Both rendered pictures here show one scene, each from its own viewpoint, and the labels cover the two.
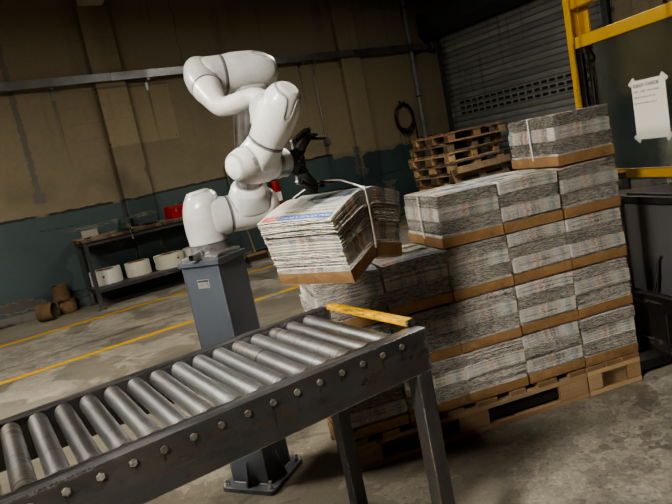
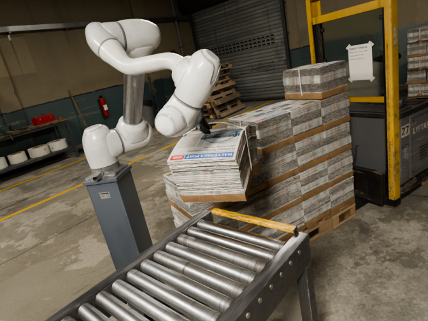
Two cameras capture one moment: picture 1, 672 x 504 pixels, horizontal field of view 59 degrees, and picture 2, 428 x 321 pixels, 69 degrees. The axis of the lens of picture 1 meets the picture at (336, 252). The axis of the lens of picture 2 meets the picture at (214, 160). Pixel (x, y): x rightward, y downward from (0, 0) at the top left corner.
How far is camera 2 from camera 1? 0.76 m
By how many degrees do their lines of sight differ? 16
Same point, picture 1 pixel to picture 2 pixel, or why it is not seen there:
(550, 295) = (316, 176)
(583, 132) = (333, 78)
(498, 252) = (291, 154)
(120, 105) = not seen: outside the picture
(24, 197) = not seen: outside the picture
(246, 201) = (132, 133)
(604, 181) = (342, 107)
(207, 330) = (109, 227)
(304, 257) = (205, 184)
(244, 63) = (137, 29)
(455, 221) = (268, 137)
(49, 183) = not seen: outside the picture
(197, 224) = (97, 153)
